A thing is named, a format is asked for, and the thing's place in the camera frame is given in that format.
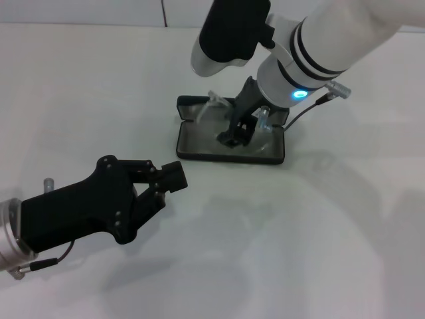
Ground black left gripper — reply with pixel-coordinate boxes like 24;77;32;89
20;155;189;252

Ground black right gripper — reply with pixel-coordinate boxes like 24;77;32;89
216;76;266;149

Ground black glasses case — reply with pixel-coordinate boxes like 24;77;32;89
175;95;288;166

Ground clear white glasses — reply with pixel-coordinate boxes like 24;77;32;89
195;90;280;154

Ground right arm cable with plug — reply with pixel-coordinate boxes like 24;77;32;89
257;82;353;132

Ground arm cable with plug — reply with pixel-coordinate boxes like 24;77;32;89
9;177;78;280
257;82;353;132

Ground left arm cable with plug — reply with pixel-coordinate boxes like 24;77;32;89
9;177;78;280

